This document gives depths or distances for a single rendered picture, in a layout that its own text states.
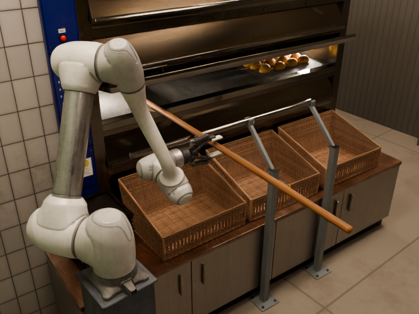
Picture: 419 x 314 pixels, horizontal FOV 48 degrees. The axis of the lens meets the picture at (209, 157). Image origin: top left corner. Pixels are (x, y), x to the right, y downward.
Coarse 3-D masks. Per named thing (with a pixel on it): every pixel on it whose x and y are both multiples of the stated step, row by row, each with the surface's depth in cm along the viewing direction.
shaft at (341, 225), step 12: (156, 108) 259; (180, 120) 242; (192, 132) 233; (216, 144) 219; (228, 156) 212; (252, 168) 200; (264, 180) 195; (276, 180) 190; (288, 192) 184; (312, 204) 175; (324, 216) 170; (348, 228) 163
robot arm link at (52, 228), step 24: (72, 48) 159; (96, 48) 158; (72, 72) 158; (72, 96) 160; (72, 120) 161; (72, 144) 161; (72, 168) 162; (72, 192) 163; (48, 216) 160; (72, 216) 160; (48, 240) 160; (72, 240) 158
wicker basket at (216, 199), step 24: (192, 168) 287; (120, 192) 261; (144, 192) 269; (216, 192) 282; (144, 216) 242; (168, 216) 273; (192, 216) 272; (216, 216) 250; (240, 216) 269; (144, 240) 252; (168, 240) 235; (192, 240) 246
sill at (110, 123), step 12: (300, 72) 322; (312, 72) 324; (324, 72) 332; (252, 84) 300; (264, 84) 301; (276, 84) 308; (204, 96) 281; (216, 96) 282; (228, 96) 287; (168, 108) 264; (180, 108) 269; (108, 120) 249; (120, 120) 249; (132, 120) 254
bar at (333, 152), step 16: (272, 112) 262; (224, 128) 244; (320, 128) 277; (176, 144) 229; (256, 144) 253; (336, 160) 276; (272, 176) 248; (272, 192) 252; (272, 208) 258; (272, 224) 264; (320, 224) 299; (272, 240) 270; (320, 240) 303; (320, 256) 310; (320, 272) 315; (256, 304) 290; (272, 304) 290
